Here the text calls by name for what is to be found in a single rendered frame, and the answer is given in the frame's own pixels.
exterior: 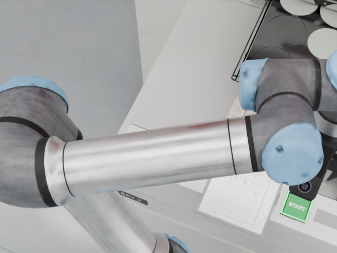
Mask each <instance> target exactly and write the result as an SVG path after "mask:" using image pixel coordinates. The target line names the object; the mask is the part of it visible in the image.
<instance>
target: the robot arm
mask: <svg viewBox="0 0 337 253"><path fill-rule="evenodd" d="M239 102H240V106H241V108H242V109H244V110H252V111H253V112H256V113H257V114H253V115H250V116H249V115H248V116H239V117H232V118H225V119H218V120H212V121H205V122H198V123H191V124H184V125H178V126H171V127H166V128H159V129H152V130H146V131H139V132H132V133H125V134H118V135H112V136H105V137H98V138H91V139H84V137H83V134H82V133H81V131H80V130H79V129H78V128H77V127H76V125H75V124H74V123H73V122H72V120H71V119H70V118H69V117H68V115H67V114H68V111H69V104H68V99H67V96H66V94H65V92H64V91H63V89H62V88H61V87H60V86H59V85H58V84H56V83H55V82H53V81H52V80H50V79H47V78H45V77H41V76H40V77H38V76H33V75H21V76H17V77H14V78H11V79H9V80H8V81H6V82H5V83H3V84H2V85H1V86H0V202H2V203H5V204H8V205H11V206H15V207H21V208H34V209H39V208H52V207H58V206H63V207H64V208H65V209H66V210H67V211H68V212H69V213H70V214H71V215H72V216H73V218H74V219H75V220H76V221H77V222H78V223H79V224H80V225H81V226H82V227H83V228H84V230H85V231H86V232H87V233H88V234H89V235H90V236H91V237H92V238H93V239H94V241H95V242H96V243H97V244H98V245H99V246H100V247H101V248H102V249H103V250H104V252H105V253H190V250H189V249H188V247H187V246H186V245H185V244H184V243H183V242H182V241H181V240H180V239H178V238H177V237H175V236H172V237H169V235H168V234H166V233H160V232H157V231H150V230H149V229H148V227H147V226H146V225H145V224H144V223H143V221H142V220H141V219H140V218H139V217H138V215H137V214H136V213H135V212H134V211H133V209H132V208H131V207H130V206H129V205H128V203H127V202H126V201H125V200H124V199H123V197H122V196H121V195H120V194H119V192H118V191H121V190H129V189H136V188H144V187H151V186H158V185H166V184H173V183H181V182H188V181H196V180H204V179H211V178H218V177H226V176H233V175H241V174H248V173H254V172H264V171H266V173H267V175H268V176H269V177H270V178H271V179H272V180H273V181H275V182H276V183H279V184H280V183H282V184H286V185H288V186H289V191H290V193H291V194H293V195H296V196H298V197H300V198H303V199H305V200H307V201H312V200H314V199H315V197H316V195H317V193H318V191H319V188H320V186H321V183H322V182H324V181H329V180H332V179H334V178H336V177H337V49H336V50H335V51H334V52H333V53H332V55H330V57H329V58H328V59H270V58H265V59H258V60H246V61H244V62H243V63H242V65H241V67H240V74H239Z"/></svg>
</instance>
